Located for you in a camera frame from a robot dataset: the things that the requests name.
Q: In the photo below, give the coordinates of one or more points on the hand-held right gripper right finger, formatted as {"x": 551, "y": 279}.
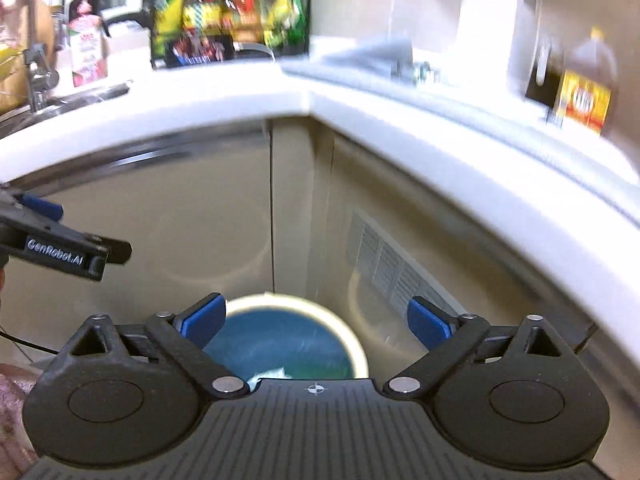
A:
{"x": 427, "y": 322}

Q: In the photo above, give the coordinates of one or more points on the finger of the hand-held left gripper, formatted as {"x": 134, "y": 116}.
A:
{"x": 117, "y": 251}
{"x": 42, "y": 207}

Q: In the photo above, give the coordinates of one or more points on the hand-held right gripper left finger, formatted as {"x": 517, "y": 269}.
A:
{"x": 202, "y": 320}

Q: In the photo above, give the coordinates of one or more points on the white tissue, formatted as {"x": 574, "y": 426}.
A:
{"x": 270, "y": 374}

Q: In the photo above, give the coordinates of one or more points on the cream rimmed blue bin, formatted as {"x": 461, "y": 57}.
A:
{"x": 290, "y": 340}

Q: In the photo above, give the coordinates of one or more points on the grey vent grille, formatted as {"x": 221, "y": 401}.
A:
{"x": 400, "y": 265}

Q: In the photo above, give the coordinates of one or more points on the stainless steel sink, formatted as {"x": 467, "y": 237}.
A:
{"x": 75, "y": 97}

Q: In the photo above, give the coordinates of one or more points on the chrome faucet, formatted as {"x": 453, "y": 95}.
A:
{"x": 37, "y": 75}

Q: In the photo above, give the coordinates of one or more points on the beige vented cabinet door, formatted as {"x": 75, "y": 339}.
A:
{"x": 450, "y": 185}

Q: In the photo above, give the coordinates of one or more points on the beige narrow corner panel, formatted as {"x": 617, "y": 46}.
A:
{"x": 295, "y": 210}

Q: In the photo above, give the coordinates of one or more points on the pink fuzzy cloth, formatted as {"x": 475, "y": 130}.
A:
{"x": 15, "y": 400}

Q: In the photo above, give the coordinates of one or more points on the dark printed packet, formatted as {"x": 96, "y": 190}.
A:
{"x": 200, "y": 52}

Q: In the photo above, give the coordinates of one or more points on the row of colourful snack packets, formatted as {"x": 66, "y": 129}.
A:
{"x": 170, "y": 5}

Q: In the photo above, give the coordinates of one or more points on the grey counter mat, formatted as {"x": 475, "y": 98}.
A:
{"x": 350, "y": 57}

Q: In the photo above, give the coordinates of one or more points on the yellow labelled bottle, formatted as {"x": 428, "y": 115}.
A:
{"x": 587, "y": 95}

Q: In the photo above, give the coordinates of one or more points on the white appliance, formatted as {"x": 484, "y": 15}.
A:
{"x": 495, "y": 35}

